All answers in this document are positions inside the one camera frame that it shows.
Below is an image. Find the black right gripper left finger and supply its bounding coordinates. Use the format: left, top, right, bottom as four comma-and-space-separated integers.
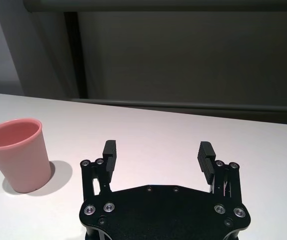
80, 139, 118, 201

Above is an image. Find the pink plastic cup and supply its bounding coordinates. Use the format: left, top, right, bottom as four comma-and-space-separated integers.
0, 118, 51, 194

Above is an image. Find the dark vertical frame post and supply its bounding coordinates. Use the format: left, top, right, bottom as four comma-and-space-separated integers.
32, 11, 88, 100

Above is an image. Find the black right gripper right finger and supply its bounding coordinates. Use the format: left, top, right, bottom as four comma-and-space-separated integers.
197, 141, 242, 201

